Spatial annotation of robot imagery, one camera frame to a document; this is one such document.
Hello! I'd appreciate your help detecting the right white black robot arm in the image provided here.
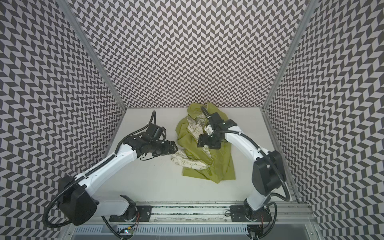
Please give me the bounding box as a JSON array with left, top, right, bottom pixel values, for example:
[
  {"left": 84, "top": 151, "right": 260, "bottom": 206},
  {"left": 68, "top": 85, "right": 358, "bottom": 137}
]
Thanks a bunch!
[{"left": 197, "top": 117, "right": 291, "bottom": 212}]

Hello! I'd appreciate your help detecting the green jacket with printed lining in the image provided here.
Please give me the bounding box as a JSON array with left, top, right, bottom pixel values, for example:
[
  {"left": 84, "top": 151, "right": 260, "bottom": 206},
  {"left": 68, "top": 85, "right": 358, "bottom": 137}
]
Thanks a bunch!
[{"left": 171, "top": 103, "right": 236, "bottom": 184}]

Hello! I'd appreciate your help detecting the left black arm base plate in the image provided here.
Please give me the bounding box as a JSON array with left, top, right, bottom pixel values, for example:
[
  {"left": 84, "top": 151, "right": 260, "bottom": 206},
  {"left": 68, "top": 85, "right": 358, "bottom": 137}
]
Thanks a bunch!
[{"left": 109, "top": 206, "right": 153, "bottom": 223}]

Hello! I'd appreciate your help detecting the small green circuit board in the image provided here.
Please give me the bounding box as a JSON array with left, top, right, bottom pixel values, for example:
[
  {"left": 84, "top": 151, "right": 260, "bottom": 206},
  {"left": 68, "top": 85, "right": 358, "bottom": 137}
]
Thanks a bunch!
[{"left": 120, "top": 227, "right": 135, "bottom": 235}]

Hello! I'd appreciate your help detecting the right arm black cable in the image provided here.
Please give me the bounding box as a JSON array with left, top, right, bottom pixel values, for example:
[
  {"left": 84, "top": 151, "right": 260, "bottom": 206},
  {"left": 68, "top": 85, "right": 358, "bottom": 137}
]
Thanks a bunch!
[{"left": 200, "top": 105, "right": 292, "bottom": 240}]

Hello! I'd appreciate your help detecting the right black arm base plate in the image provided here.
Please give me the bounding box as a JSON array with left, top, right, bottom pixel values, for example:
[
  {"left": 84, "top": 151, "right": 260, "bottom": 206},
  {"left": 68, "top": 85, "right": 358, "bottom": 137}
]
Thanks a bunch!
[{"left": 230, "top": 206, "right": 273, "bottom": 222}]

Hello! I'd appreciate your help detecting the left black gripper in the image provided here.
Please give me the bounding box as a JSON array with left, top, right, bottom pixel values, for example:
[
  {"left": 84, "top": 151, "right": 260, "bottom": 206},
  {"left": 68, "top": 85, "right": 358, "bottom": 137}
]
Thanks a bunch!
[{"left": 148, "top": 138, "right": 180, "bottom": 156}]

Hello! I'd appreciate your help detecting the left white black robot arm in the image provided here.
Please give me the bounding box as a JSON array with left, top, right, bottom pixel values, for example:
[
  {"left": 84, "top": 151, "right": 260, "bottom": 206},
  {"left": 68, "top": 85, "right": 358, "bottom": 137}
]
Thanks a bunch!
[{"left": 57, "top": 135, "right": 178, "bottom": 226}]

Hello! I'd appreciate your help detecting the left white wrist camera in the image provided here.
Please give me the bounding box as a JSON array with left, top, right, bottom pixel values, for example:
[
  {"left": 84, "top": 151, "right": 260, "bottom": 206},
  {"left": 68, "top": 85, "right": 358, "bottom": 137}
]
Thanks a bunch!
[{"left": 204, "top": 125, "right": 214, "bottom": 135}]

